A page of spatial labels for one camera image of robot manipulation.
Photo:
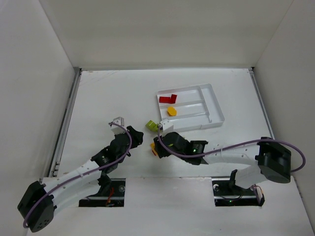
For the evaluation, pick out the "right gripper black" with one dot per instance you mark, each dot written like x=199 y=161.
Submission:
x=162 y=145

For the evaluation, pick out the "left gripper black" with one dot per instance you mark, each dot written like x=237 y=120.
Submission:
x=133 y=137

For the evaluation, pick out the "yellow and red lego stack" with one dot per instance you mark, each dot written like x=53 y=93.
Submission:
x=152 y=145

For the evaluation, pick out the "yellow rounded lego piece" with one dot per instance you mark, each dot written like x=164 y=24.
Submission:
x=171 y=111

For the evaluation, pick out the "red lego piece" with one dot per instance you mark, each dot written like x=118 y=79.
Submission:
x=168 y=99

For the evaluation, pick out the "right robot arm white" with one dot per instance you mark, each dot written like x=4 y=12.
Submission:
x=201 y=153

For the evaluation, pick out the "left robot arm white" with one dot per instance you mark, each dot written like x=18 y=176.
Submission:
x=43 y=200

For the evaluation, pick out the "large lime green lego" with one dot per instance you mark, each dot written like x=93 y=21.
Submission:
x=152 y=126

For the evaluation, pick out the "white divided tray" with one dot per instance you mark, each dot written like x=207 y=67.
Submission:
x=197 y=108

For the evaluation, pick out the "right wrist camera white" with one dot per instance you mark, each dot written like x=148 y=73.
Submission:
x=166 y=126

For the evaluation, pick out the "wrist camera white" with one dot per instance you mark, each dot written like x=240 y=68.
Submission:
x=117 y=125
x=166 y=126

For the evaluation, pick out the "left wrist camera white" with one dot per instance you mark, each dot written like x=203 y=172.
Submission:
x=117 y=125

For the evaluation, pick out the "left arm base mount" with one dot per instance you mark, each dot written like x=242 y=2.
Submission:
x=110 y=195

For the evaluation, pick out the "left aluminium rail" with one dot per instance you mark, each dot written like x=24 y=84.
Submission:
x=55 y=161

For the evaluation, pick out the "aluminium rail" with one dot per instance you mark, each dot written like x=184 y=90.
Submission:
x=55 y=161
x=265 y=118

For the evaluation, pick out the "right aluminium rail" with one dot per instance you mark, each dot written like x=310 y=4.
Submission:
x=265 y=118

